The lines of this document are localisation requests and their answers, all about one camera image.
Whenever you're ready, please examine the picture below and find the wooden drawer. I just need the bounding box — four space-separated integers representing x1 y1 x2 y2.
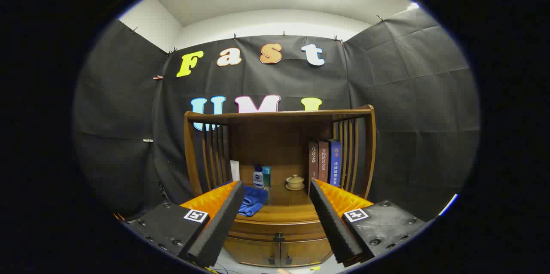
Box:
228 218 329 242

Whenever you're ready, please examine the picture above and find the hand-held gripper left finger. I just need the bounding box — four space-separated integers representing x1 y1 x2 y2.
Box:
122 180 245 268

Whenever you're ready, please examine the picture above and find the reddish brown book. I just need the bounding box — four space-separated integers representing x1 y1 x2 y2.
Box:
318 140 330 184

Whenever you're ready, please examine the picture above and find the wooden cabinet door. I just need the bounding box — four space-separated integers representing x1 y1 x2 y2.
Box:
280 239 333 267
223 237 281 267

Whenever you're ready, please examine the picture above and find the folded blue towel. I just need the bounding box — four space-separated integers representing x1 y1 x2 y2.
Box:
238 185 269 217

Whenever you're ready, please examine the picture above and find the blue book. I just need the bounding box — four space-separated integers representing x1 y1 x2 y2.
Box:
328 139 342 188

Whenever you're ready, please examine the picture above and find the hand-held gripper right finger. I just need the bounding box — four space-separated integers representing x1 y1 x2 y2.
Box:
309 179 430 268

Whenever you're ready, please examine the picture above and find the beige lidded teacup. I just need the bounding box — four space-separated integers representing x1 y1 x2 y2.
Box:
285 174 305 191

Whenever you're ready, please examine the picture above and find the wooden countertop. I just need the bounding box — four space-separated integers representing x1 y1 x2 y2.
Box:
234 182 321 223

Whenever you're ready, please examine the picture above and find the wooden cabinet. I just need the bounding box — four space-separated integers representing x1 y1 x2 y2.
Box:
184 104 376 268

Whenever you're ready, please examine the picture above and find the dark brown book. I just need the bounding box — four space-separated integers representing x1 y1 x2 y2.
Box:
308 141 319 185

